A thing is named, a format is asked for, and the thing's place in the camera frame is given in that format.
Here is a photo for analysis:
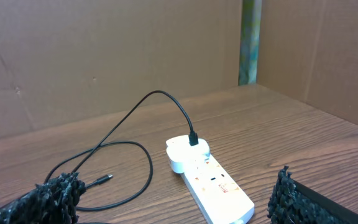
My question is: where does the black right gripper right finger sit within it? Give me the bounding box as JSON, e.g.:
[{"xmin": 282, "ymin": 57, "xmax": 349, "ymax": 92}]
[{"xmin": 267, "ymin": 166, "xmax": 358, "ymax": 224}]

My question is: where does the white power extension strip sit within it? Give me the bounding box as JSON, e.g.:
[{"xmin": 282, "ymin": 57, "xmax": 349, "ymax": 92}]
[{"xmin": 179, "ymin": 152, "xmax": 255, "ymax": 223}]

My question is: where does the white charger plug adapter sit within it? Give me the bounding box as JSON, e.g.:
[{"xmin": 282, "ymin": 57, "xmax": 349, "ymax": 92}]
[{"xmin": 166, "ymin": 135, "xmax": 211, "ymax": 174}]

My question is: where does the colourful painted backdrop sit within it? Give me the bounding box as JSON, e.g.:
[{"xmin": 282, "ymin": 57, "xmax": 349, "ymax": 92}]
[{"xmin": 238, "ymin": 0, "xmax": 262, "ymax": 85}]

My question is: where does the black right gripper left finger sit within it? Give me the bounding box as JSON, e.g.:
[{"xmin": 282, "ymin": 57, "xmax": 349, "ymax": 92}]
[{"xmin": 0, "ymin": 172, "xmax": 86, "ymax": 224}]

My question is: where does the black USB-C charging cable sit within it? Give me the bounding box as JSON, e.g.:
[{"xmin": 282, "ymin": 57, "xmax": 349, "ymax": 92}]
[{"xmin": 44, "ymin": 90, "xmax": 200, "ymax": 212}]

